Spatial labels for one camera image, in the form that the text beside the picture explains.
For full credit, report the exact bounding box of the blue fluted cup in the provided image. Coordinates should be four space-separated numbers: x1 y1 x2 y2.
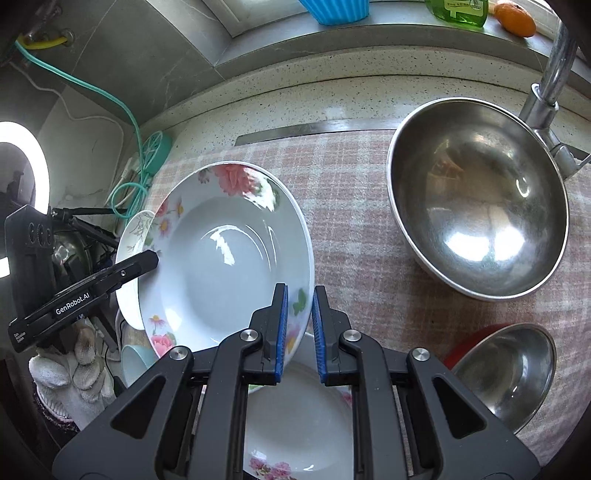
298 0 371 26

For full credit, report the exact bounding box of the white cable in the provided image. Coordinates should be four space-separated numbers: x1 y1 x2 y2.
9 60 139 208

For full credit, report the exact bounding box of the yellow hose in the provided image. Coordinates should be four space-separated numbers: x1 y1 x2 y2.
18 34 72 49

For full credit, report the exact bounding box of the red bowl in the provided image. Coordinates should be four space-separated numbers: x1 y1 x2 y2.
442 323 509 367

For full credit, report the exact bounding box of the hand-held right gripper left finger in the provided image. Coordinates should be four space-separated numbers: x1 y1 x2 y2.
53 282 290 480

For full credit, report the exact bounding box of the large floral plate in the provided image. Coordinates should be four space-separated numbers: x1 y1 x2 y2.
137 161 315 358

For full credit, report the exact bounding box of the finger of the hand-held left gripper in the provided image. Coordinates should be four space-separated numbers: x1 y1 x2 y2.
58 250 160 310

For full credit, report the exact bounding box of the green dish soap bottle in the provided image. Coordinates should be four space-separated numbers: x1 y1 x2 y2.
425 0 489 29

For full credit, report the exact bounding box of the light blue bowl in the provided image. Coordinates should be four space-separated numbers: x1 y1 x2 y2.
121 344 160 388

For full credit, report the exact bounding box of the teal power strip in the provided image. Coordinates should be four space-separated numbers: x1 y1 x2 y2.
139 130 172 178

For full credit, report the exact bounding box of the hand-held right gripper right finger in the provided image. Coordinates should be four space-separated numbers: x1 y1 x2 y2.
312 285 541 480

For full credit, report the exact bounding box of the ring light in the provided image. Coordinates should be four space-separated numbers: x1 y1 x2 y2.
0 121 51 278

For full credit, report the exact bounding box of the metal sink edge strip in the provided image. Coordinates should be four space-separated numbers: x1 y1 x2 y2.
235 121 398 146

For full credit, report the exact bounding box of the large steel bowl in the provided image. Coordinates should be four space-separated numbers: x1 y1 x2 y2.
387 98 570 297

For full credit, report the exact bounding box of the chrome faucet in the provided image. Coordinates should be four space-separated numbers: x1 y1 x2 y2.
519 18 591 181

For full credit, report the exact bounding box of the small steel bowl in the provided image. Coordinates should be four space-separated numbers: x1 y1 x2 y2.
450 323 557 435

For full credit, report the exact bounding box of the black tripod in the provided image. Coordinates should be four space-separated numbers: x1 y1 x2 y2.
51 207 123 250

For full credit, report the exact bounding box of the orange fruit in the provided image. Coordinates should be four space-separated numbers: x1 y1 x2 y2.
494 2 537 37

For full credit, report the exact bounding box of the small leaf print plate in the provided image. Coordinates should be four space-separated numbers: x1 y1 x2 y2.
115 210 160 330

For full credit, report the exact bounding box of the teal cable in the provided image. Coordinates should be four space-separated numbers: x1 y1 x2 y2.
16 39 153 217

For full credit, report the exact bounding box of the pink checked cloth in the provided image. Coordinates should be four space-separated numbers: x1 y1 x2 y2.
150 122 591 439

